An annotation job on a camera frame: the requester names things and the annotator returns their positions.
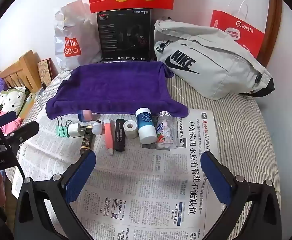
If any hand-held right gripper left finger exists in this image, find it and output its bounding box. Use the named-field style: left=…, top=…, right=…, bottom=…
left=13, top=151, right=97, bottom=240

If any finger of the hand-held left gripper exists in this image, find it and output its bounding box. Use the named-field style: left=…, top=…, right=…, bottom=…
left=0, top=111, right=17, bottom=128
left=5, top=121, right=40, bottom=145

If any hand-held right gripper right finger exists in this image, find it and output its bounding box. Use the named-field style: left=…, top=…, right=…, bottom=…
left=200, top=151, right=283, bottom=240

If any black and gold tube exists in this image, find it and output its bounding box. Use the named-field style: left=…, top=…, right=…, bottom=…
left=79, top=127, right=94, bottom=156

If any green binder clip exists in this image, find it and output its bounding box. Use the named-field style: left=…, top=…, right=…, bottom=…
left=55, top=116, right=72, bottom=137

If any pink tube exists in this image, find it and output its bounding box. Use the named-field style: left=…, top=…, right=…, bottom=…
left=103, top=119, right=114, bottom=156

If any white charger plug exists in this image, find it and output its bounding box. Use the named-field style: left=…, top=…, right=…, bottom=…
left=68, top=122, right=87, bottom=138

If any small white bottle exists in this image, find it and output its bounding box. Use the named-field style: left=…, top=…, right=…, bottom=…
left=92, top=119, right=102, bottom=135

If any pink lip balm jar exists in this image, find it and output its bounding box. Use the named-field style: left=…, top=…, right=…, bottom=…
left=78, top=109, right=94, bottom=122

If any white bottle cap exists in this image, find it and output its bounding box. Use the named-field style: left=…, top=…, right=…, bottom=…
left=124, top=120, right=138, bottom=139

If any clear candy bottle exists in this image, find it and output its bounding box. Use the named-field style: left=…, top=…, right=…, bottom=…
left=156, top=111, right=176, bottom=150

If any blue and white bottle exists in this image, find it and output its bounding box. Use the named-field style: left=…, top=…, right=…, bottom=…
left=135, top=107, right=157, bottom=144

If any white flowered plush toy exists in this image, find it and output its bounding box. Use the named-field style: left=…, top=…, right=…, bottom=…
left=0, top=87, right=27, bottom=117

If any wooden headboard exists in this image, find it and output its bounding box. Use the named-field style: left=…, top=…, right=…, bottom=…
left=0, top=50, right=42, bottom=95

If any newspaper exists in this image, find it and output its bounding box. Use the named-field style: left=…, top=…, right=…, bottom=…
left=11, top=109, right=233, bottom=240

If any brown patterned book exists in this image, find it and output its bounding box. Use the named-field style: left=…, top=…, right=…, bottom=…
left=37, top=58, right=59, bottom=90

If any purple towel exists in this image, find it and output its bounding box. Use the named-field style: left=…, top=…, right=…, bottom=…
left=46, top=61, right=189, bottom=120

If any grey sling bag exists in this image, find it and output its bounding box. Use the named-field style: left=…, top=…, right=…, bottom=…
left=154, top=17, right=275, bottom=100

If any white plastic shopping bag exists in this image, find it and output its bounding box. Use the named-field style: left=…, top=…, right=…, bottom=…
left=54, top=2, right=104, bottom=71

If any black headset box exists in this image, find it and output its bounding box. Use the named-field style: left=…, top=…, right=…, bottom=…
left=96, top=8, right=157, bottom=62

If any red paper bag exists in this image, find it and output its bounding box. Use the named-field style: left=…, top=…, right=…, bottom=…
left=210, top=0, right=265, bottom=59

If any black cable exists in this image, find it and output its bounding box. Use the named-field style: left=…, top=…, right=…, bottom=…
left=0, top=107, right=26, bottom=180

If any wooden door frame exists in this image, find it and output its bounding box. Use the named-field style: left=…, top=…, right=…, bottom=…
left=260, top=0, right=283, bottom=67

